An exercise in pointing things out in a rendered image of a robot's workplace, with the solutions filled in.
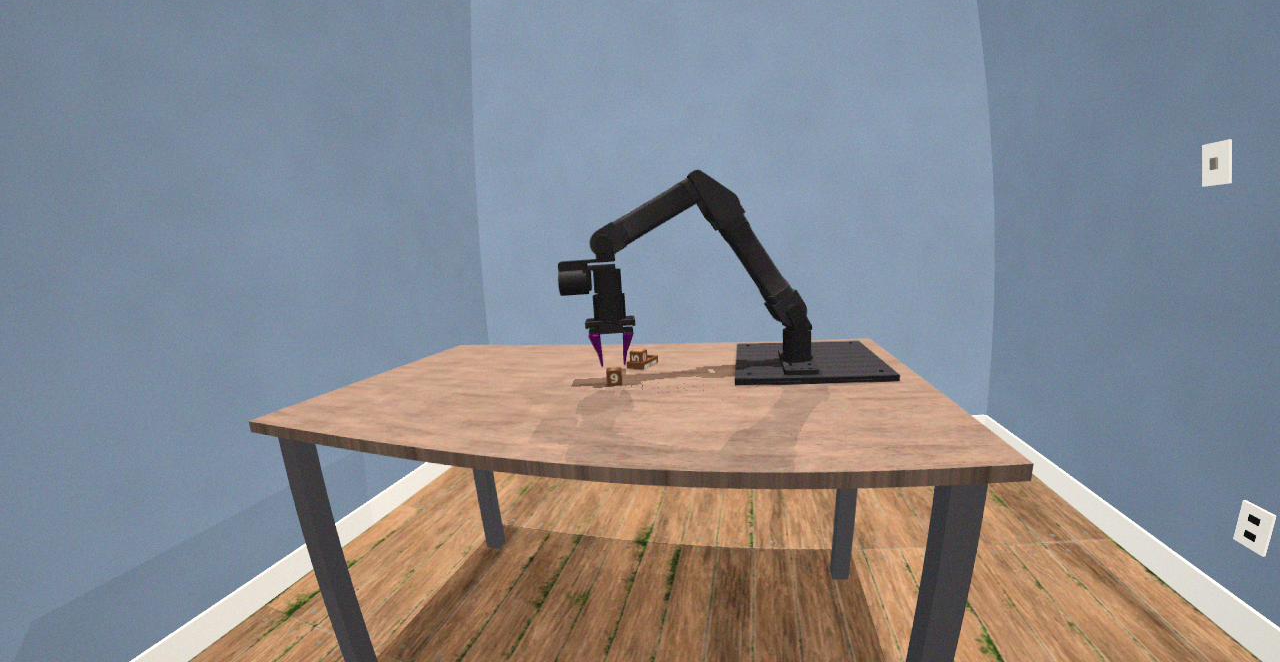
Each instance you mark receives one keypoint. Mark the brown wooden tray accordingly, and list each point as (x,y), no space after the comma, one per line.
(652,359)

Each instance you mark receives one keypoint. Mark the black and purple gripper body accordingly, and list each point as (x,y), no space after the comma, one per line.
(609,316)

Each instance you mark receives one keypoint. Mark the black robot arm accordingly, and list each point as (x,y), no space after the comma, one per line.
(720,205)

